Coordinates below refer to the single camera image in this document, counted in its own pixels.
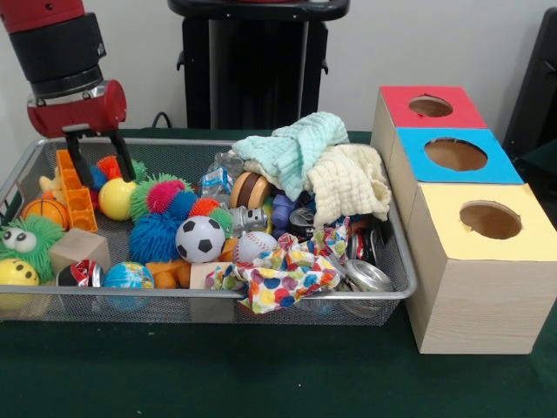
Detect colourful spotted cloth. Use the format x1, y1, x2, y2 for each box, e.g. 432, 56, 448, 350
206, 217, 350, 315

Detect clear mesh bin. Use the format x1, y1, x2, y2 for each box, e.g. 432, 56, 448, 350
0, 137, 419, 327

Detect orange plastic tray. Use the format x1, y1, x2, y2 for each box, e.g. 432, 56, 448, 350
56, 149, 99, 234

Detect light blue waffle cloth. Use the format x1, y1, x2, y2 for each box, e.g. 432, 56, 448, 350
232, 111, 352, 201

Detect cream waffle cloth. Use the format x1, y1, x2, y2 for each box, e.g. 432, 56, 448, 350
243, 144, 393, 228

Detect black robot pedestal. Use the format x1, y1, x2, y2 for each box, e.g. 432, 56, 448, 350
167, 0, 352, 131

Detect green googly-eyed puffer ball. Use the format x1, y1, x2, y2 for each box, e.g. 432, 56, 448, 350
0, 214, 66, 282

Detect plain yellow ball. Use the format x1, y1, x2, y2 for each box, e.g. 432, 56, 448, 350
98, 177, 138, 221

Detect dark green table cloth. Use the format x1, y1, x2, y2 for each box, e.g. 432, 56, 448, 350
0, 126, 557, 418

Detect wooden box with three holes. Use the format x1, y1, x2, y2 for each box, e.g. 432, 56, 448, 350
372, 84, 557, 354

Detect black furniture frame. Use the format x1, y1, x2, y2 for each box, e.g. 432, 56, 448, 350
502, 6, 557, 162

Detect large blue spiky ball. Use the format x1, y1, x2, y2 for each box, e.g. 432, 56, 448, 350
128, 212, 184, 266

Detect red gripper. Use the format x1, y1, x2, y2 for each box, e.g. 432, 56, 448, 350
26, 79, 137, 189

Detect orange green spiky caterpillar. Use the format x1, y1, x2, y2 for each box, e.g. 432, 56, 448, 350
85, 155, 148, 191

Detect black and white soccer ball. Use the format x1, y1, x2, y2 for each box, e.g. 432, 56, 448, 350
175, 216, 226, 264

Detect white baseball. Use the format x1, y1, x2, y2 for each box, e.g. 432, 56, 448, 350
233, 230, 279, 265

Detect multicolour spiky caterpillar toy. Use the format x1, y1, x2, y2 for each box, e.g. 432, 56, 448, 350
130, 172, 235, 228

